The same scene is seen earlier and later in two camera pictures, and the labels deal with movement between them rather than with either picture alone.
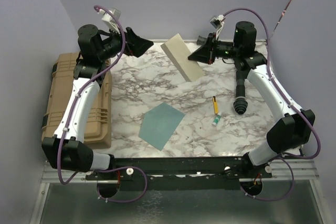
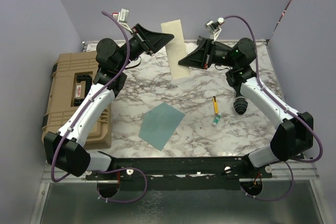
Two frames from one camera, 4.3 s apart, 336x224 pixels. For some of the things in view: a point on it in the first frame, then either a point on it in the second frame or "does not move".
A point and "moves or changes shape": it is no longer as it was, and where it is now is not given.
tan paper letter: [176, 47] moves or changes shape
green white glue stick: [216, 119] does not move
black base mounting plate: [179, 173] does not move
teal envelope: [158, 124] does not move
